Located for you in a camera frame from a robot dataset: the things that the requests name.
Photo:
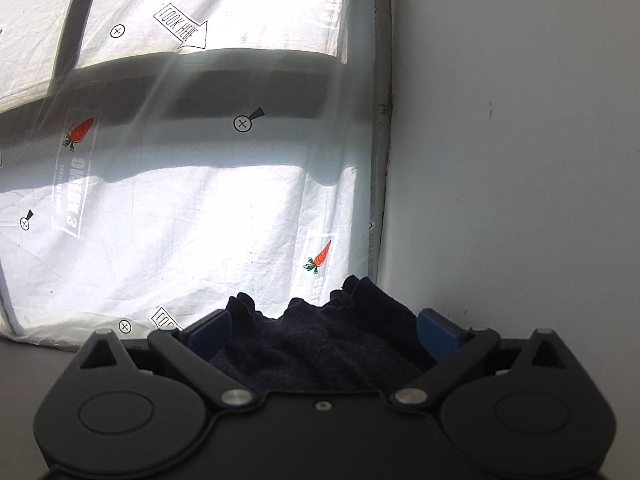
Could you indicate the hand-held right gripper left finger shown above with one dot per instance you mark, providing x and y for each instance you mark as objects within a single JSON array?
[{"x": 210, "y": 335}]

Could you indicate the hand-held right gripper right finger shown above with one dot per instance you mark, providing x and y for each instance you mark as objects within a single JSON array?
[{"x": 440, "y": 335}]

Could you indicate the navy knit sweater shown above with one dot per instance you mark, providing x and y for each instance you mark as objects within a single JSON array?
[{"x": 310, "y": 350}]

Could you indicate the printed translucent plastic sheet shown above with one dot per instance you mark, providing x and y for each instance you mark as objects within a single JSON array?
[{"x": 200, "y": 220}]

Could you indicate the window frame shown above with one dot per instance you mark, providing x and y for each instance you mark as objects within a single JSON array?
[{"x": 225, "y": 90}]

